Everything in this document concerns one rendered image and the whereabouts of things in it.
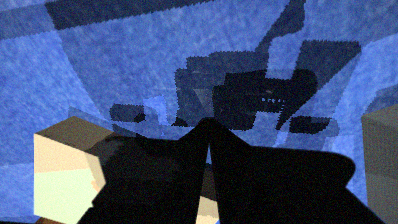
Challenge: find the orange wooden block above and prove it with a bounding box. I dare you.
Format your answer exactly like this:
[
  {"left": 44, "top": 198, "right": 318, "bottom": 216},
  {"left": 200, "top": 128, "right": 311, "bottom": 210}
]
[{"left": 34, "top": 216, "right": 66, "bottom": 224}]

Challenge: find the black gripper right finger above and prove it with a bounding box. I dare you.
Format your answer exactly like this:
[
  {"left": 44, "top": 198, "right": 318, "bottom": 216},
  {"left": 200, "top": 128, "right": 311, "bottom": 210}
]
[{"left": 209, "top": 119, "right": 356, "bottom": 224}]

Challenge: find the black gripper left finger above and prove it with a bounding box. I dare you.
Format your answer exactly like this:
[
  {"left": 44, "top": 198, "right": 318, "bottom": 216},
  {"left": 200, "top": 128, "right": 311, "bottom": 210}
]
[{"left": 97, "top": 118, "right": 211, "bottom": 224}]

